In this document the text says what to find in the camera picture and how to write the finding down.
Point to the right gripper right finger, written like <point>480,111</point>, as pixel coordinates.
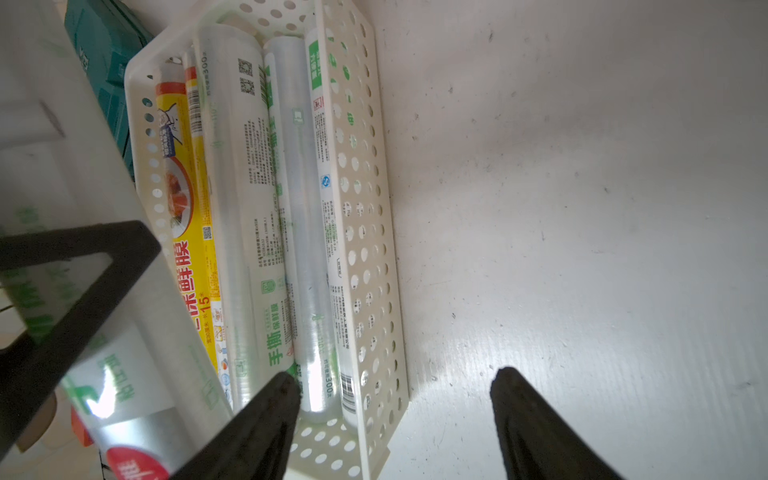
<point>535,441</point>

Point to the clear green label wrap roll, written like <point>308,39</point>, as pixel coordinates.
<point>302,225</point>

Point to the red square block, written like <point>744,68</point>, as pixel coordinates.
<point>79,429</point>

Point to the yellow wrap roll group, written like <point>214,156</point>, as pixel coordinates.
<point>183,203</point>

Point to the white green wrap roll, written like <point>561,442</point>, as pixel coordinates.
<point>330,231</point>

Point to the grape print wrap roll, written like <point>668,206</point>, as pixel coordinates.
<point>143,387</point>

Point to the white text wrap roll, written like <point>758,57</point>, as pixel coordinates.
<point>245,211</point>

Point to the green plastic tool case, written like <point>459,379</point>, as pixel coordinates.
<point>106,35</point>

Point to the white plastic perforated basket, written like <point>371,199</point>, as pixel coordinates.
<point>362,210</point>

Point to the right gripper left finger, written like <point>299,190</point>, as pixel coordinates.
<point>256,443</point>

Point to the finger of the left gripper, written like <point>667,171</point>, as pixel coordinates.
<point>31,370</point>

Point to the yellow wrap roll chef label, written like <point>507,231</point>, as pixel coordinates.
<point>212,296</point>

